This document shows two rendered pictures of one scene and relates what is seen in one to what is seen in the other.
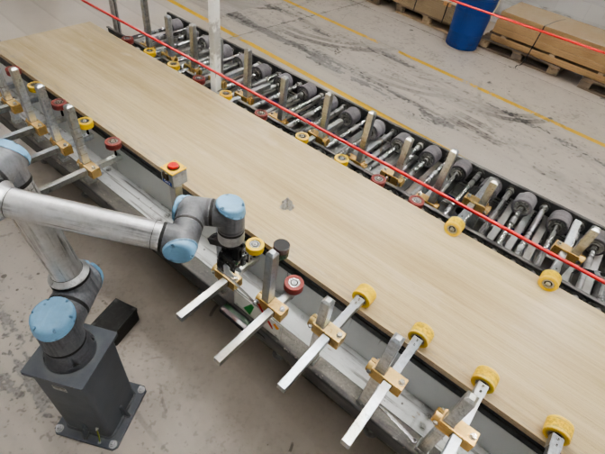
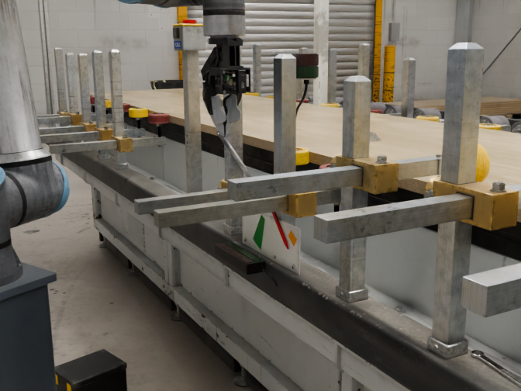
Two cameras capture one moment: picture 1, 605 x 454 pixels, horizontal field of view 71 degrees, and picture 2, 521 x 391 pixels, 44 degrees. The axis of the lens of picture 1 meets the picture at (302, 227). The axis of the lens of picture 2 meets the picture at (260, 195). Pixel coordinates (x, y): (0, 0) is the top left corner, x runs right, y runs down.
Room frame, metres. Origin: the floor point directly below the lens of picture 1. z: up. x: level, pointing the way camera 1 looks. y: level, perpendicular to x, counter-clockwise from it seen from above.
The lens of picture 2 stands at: (-0.26, -0.55, 1.17)
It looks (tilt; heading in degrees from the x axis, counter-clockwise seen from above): 13 degrees down; 30
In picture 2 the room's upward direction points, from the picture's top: straight up
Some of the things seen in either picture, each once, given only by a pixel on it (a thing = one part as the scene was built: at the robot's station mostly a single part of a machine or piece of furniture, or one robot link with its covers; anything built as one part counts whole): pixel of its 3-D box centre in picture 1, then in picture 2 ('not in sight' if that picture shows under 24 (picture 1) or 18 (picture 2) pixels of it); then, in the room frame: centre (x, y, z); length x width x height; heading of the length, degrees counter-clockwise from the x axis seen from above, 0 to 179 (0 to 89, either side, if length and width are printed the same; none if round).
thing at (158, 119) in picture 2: (114, 149); (159, 127); (1.72, 1.04, 0.85); 0.08 x 0.08 x 0.11
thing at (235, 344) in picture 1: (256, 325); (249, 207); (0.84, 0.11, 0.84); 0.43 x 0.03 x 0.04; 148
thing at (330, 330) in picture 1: (326, 330); (362, 171); (0.81, -0.15, 0.95); 0.14 x 0.06 x 0.05; 58
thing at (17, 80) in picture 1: (28, 109); (85, 108); (1.88, 1.57, 0.89); 0.04 x 0.04 x 0.48; 58
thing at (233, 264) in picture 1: (232, 251); (226, 67); (0.95, 0.22, 1.12); 0.09 x 0.08 x 0.12; 58
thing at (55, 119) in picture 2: (4, 108); (65, 119); (1.95, 1.78, 0.82); 0.44 x 0.03 x 0.04; 148
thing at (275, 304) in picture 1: (272, 304); (291, 198); (0.95, 0.07, 0.85); 0.14 x 0.06 x 0.05; 58
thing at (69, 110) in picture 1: (81, 148); (117, 114); (1.61, 1.15, 0.91); 0.04 x 0.04 x 0.48; 58
